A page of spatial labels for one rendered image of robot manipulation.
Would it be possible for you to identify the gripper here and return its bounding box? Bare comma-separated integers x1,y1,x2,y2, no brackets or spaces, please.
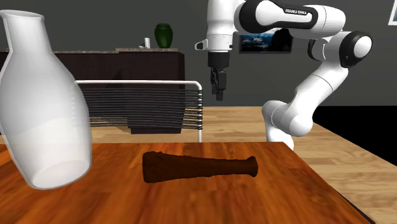
207,52,230,102

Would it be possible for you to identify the dark green vase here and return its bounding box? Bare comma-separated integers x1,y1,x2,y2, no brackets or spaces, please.
154,22,174,49

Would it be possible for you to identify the dark brown wooden pestle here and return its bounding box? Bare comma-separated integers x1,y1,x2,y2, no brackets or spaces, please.
142,151,259,184

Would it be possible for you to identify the dark sideboard cabinet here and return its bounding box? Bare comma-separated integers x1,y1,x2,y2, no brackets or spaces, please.
0,47,186,135

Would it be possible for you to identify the white glass bottle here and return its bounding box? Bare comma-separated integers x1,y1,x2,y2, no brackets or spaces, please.
0,9,93,191

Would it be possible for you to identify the landscape wall picture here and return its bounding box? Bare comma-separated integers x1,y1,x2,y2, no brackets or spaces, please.
238,27,294,55

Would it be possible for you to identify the white frame string chair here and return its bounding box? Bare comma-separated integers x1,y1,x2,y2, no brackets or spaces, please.
75,80,204,143

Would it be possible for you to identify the white framed wall picture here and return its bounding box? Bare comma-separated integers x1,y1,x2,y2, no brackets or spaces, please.
387,0,397,26

